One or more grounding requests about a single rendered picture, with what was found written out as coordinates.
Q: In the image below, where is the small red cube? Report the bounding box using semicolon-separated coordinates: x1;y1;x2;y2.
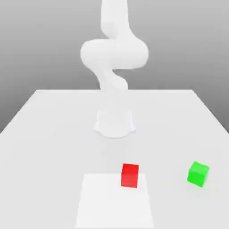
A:
120;163;140;189

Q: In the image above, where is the small green cube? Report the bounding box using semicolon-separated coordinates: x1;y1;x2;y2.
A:
187;161;210;188

